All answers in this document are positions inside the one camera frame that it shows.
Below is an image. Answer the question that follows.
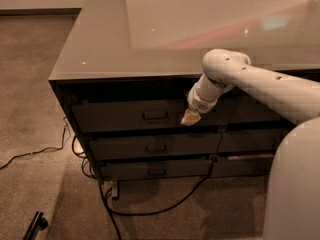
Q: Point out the black metal bar object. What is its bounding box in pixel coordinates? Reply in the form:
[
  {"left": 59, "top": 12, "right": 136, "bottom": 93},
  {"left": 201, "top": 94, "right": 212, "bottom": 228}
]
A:
[{"left": 22, "top": 211, "right": 48, "bottom": 240}]

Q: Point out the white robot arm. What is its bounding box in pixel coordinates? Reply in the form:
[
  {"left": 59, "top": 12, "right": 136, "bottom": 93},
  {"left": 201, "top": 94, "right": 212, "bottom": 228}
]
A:
[{"left": 181, "top": 49, "right": 320, "bottom": 240}]

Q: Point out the dark grey drawer cabinet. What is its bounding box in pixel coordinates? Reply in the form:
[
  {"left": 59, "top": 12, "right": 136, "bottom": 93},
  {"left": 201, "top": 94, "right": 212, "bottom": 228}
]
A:
[{"left": 48, "top": 0, "right": 320, "bottom": 200}]

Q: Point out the thick black floor cable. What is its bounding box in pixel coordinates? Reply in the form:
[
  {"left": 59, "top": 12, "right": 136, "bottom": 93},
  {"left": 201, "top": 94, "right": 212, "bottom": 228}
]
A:
[{"left": 97, "top": 163, "right": 214, "bottom": 240}]

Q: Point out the thin black floor cable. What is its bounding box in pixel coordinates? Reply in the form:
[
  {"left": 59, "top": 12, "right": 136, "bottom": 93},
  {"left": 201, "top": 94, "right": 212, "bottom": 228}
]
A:
[{"left": 0, "top": 117, "right": 69, "bottom": 171}]

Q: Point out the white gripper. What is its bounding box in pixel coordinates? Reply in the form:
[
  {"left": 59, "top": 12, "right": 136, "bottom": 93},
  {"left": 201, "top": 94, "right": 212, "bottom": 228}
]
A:
[{"left": 181, "top": 85, "right": 220, "bottom": 126}]

